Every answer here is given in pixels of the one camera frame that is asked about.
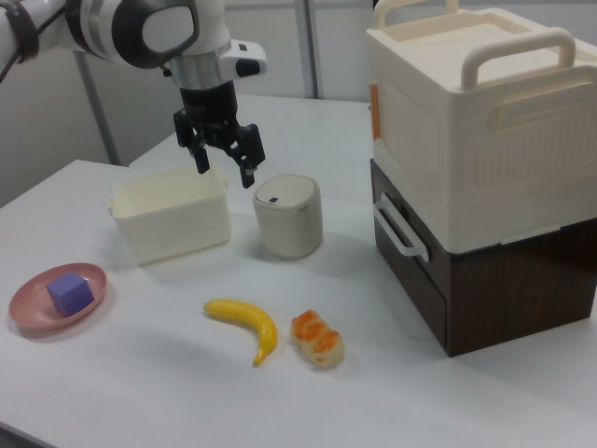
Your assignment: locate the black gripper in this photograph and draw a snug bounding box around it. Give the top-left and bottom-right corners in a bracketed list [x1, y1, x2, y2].
[173, 81, 268, 190]

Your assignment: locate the brown drawer with white handle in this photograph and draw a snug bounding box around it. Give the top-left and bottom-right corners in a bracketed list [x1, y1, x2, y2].
[371, 158, 449, 304]

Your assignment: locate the dark brown drawer cabinet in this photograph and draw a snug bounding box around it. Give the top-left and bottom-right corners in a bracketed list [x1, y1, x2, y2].
[370, 158, 597, 359]

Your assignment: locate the white plastic storage bin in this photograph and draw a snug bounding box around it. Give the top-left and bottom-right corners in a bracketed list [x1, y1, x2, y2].
[107, 162, 233, 268]

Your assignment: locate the small white lidded trash can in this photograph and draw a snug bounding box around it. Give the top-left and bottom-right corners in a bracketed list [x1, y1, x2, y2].
[252, 174, 325, 260]

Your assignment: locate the yellow toy banana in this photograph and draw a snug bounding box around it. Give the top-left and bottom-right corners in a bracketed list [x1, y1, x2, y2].
[201, 298, 280, 368]

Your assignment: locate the purple cube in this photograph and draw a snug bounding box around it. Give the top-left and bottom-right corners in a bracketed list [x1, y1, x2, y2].
[46, 272, 96, 315]

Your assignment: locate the toy bread with orange glaze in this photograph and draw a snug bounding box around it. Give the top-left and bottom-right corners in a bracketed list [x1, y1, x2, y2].
[289, 308, 348, 371]

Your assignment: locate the pink plate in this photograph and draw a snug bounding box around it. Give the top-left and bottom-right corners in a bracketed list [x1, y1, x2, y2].
[8, 262, 109, 333]

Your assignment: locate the cream plastic box with handles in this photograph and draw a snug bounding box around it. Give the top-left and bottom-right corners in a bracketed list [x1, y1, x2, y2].
[366, 0, 597, 257]

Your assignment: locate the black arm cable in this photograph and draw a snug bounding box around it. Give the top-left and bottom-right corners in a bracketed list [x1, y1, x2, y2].
[0, 0, 66, 85]

